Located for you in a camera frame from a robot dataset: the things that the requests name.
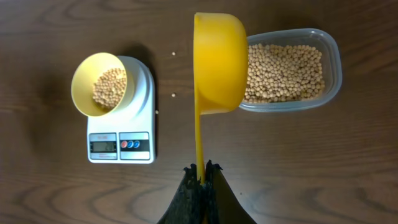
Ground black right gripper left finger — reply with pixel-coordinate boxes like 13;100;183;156
157;164;205;224

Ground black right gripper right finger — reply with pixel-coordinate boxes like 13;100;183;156
204;160;256;224

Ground yellow measuring scoop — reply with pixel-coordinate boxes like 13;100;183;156
193;12;248;184

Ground white kitchen scale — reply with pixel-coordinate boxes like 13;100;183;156
87;56;155;164

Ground soybeans in yellow bowl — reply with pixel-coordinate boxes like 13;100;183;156
93;68;127;110

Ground yellow bowl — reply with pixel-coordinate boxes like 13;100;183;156
71;52;136;118

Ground pile of soybeans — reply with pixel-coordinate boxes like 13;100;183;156
243;44;325;103

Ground clear plastic container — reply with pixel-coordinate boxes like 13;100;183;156
239;28;343;113

